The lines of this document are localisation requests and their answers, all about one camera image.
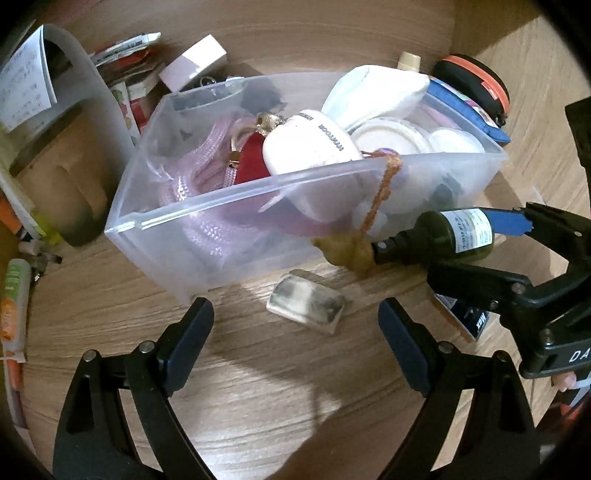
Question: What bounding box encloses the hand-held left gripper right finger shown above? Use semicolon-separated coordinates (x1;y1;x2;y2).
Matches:
378;298;541;480

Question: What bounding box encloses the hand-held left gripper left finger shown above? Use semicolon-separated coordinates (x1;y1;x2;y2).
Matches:
53;296;215;480

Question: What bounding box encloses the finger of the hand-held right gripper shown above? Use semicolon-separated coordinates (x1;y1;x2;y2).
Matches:
426;260;533;320
485;201;591;261

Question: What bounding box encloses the dark green bottle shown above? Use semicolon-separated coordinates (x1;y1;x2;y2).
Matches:
373;209;496;267

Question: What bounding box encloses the small white round jar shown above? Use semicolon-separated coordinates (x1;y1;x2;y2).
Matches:
428;128;486;156

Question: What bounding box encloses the tan plush keychain toy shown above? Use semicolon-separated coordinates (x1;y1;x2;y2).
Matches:
313;149;403;278

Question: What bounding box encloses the clear plastic container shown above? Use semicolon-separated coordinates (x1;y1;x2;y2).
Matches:
104;73;509;306

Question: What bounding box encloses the beige cloth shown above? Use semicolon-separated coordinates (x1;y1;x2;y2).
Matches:
322;64;431;136

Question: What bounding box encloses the pink mesh pouch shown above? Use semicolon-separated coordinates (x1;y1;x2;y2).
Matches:
159;115;296;259

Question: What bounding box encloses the red velvet pouch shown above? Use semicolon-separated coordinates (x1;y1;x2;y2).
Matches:
230;133;274;186

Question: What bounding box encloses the black blue packet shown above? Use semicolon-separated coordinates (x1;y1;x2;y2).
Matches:
435;292;491;342

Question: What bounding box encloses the blue fabric pouch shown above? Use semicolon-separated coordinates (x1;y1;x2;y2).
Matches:
424;75;511;145

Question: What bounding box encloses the black orange zip case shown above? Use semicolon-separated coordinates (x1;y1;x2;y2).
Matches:
431;54;511;128

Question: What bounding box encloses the orange green tube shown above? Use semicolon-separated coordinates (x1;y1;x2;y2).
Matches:
0;257;33;352

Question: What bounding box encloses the orange box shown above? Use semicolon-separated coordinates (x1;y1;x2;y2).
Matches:
0;191;25;237

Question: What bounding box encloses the stack of booklets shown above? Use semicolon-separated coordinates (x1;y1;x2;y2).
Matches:
90;31;163;137

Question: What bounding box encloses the pink white box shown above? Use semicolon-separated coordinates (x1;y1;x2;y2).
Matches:
158;34;228;93

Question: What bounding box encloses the white paper receipt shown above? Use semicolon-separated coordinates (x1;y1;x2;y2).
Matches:
0;24;59;134

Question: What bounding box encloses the frosted plastic strap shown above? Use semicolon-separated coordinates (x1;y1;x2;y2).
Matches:
43;23;138;161

